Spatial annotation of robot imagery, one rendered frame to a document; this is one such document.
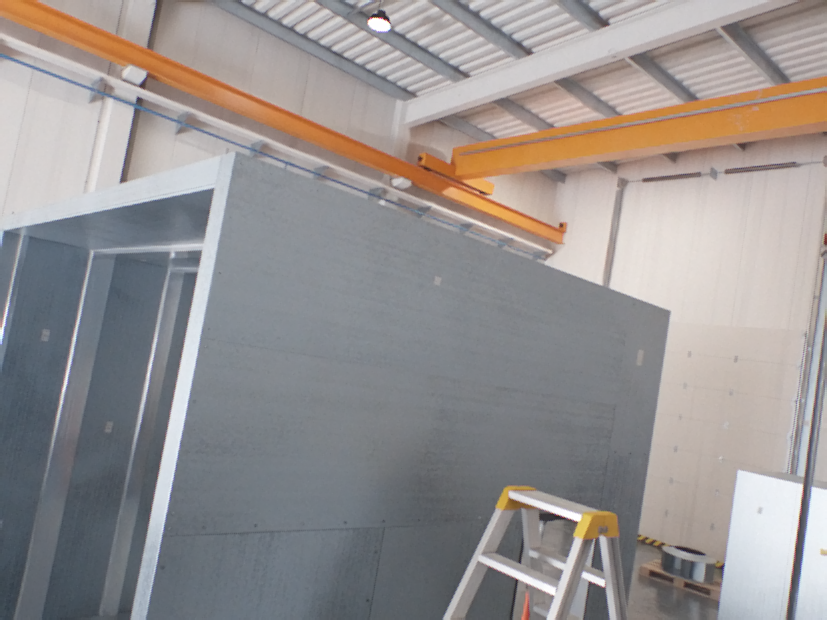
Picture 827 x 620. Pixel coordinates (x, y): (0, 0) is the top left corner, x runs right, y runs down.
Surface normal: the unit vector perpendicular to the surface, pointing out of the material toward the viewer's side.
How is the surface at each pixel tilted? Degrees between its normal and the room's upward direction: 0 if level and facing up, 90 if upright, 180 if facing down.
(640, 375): 90
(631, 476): 90
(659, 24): 90
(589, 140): 90
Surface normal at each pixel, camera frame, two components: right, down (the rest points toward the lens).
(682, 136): -0.74, -0.17
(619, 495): 0.65, 0.07
